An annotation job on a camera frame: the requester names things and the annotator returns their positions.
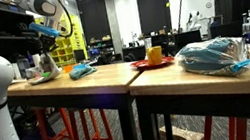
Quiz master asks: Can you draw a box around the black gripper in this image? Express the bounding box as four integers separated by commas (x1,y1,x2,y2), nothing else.
38,31,61,57

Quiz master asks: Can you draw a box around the grey knitted cotton cloth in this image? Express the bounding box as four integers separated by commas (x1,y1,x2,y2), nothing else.
24,50,65,87

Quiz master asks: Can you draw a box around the white paper roll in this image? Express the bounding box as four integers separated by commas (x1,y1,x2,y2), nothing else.
30,52,43,69

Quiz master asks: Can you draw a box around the green plastic bowl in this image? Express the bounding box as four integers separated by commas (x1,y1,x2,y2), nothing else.
39,70,53,79

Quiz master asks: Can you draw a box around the orange plastic bowl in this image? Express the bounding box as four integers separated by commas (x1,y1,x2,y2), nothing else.
62,64,76,75

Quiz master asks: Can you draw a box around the yellow bin rack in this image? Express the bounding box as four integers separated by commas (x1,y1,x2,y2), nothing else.
43,9,90,69

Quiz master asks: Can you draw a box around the black computer monitor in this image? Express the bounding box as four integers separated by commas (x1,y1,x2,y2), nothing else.
72,48,87,64

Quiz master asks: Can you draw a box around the blue plastic bowl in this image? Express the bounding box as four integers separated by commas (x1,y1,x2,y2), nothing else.
72,62,87,71

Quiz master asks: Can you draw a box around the teal folded towel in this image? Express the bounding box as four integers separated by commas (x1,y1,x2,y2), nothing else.
67,61,99,82

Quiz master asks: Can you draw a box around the orange metal stool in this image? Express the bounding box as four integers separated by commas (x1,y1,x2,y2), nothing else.
198,108,250,140
67,103,116,140
34,103,76,140

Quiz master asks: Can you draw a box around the red plate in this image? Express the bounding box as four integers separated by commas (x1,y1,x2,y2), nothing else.
129,54,177,73

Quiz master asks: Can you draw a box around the yellow mug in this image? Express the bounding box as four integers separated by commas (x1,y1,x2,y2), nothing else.
145,44,165,66

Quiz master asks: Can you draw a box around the black slanted pole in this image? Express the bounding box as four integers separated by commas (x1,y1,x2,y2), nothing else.
173,0,195,34

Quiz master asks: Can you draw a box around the brown paper bag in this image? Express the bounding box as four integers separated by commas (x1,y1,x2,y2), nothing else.
158,120,206,140

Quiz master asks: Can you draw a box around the clear bag of teal cloths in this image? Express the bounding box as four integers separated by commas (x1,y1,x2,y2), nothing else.
174,32,250,85

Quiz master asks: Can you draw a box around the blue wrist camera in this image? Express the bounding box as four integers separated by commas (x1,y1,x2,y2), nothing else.
28,18,62,42

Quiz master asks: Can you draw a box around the wooden top black frame table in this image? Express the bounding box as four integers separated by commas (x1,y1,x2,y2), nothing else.
4,58,153,140
126,48,250,140

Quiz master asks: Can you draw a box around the round wall clock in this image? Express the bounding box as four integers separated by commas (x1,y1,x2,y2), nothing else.
204,1,213,10

